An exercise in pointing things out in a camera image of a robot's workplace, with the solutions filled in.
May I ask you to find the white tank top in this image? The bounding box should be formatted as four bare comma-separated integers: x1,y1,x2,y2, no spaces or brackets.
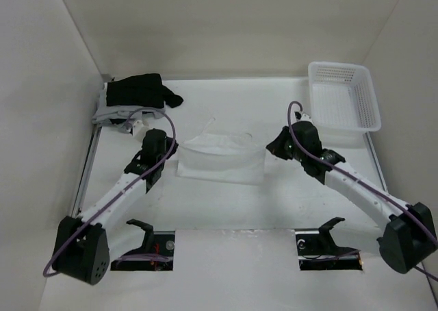
176,117,266,186

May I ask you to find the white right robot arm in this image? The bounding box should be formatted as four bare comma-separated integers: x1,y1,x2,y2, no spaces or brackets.
266,121,437,274

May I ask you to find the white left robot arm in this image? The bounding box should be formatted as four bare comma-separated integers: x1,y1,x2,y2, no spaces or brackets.
43,129,178,286

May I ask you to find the grey folded tank top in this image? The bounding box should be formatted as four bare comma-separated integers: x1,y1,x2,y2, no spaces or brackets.
91,83,165,132

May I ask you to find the black folded tank top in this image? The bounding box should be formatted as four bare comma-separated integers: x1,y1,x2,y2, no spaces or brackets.
105,73,183,109

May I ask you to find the white plastic mesh basket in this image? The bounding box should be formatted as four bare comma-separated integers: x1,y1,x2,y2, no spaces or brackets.
308,62,381,134

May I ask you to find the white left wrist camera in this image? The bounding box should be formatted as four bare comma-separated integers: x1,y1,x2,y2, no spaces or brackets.
124,119,149,136

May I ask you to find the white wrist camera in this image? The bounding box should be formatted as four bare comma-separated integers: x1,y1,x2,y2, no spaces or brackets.
294,111,313,123
124,119,149,136

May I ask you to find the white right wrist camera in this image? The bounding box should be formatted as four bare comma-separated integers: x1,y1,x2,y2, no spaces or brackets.
294,111,313,123

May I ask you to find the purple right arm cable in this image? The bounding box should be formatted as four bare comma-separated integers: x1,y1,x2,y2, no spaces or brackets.
286,101,438,281

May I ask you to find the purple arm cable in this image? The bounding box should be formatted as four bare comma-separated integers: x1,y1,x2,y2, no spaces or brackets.
42,108,178,278
286,101,438,281

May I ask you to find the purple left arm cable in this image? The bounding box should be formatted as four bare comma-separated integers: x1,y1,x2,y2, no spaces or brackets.
42,108,178,278

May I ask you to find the aluminium left table rail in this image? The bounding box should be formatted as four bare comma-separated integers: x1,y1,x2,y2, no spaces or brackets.
68,125,101,216

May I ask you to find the aluminium table rail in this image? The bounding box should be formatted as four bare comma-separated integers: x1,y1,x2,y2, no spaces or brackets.
68,125,101,216
363,133,387,192

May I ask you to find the aluminium right table rail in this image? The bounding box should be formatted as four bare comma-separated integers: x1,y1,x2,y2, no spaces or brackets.
363,133,387,192

